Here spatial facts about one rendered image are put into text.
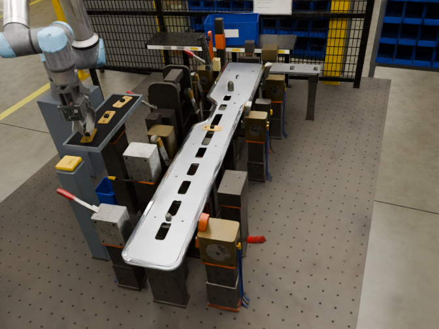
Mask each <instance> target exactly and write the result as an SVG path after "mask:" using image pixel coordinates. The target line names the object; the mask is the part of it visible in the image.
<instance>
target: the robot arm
mask: <svg viewBox="0 0 439 329"><path fill-rule="evenodd" d="M59 2H60V5H61V8H62V11H63V13H64V16H65V19H66V21H67V24H66V23H65V22H54V23H52V24H51V25H50V26H48V27H38V28H33V29H30V19H29V0H3V33H2V32H0V56H1V57H3V58H14V57H16V58H17V57H22V56H26V55H35V54H40V57H41V61H42V63H43V65H44V68H45V70H46V73H47V75H48V78H49V81H50V95H51V98H52V99H53V100H55V101H61V102H60V104H59V105H58V107H57V109H58V111H59V114H60V116H61V119H62V121H64V120H66V121H72V123H73V127H72V131H73V133H76V132H77V131H78V132H79V133H80V134H82V135H83V136H86V135H85V133H86V130H87V132H88V133H89V135H90V136H91V135H92V134H93V131H94V126H95V108H94V106H93V105H92V102H90V101H89V99H88V98H89V97H87V96H86V95H91V91H90V88H88V87H84V85H83V83H82V82H81V80H80V79H79V77H78V71H79V70H84V69H92V68H97V67H103V66H104V65H105V63H106V60H105V48H104V43H103V39H99V37H98V36H97V34H96V33H94V32H93V31H92V28H91V25H90V22H89V18H88V15H87V12H86V8H85V6H84V2H83V0H59ZM60 110H61V111H62V113H63V117H62V115H61V112H60ZM81 120H86V130H85V128H84V127H83V123H82V122H81Z"/></svg>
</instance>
